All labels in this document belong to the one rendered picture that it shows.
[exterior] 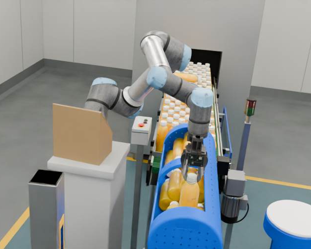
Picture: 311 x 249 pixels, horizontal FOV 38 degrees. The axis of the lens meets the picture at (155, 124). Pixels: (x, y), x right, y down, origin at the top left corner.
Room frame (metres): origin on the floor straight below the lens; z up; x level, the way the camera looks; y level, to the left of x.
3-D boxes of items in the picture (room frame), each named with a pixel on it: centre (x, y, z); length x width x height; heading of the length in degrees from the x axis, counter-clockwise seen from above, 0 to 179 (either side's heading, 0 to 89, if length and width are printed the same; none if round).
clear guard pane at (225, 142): (2.89, -0.50, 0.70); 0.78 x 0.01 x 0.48; 177
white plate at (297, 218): (1.73, -0.68, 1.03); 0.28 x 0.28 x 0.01
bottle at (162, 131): (2.53, -0.05, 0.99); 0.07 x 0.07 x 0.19
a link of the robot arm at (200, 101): (1.47, -0.15, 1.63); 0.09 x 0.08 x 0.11; 15
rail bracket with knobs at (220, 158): (2.31, -0.40, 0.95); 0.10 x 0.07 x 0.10; 87
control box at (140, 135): (2.50, 0.08, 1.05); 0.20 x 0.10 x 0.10; 177
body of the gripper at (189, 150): (1.46, -0.15, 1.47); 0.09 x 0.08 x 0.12; 177
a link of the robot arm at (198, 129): (1.47, -0.16, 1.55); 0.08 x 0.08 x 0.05
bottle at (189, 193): (1.49, -0.15, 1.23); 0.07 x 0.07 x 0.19
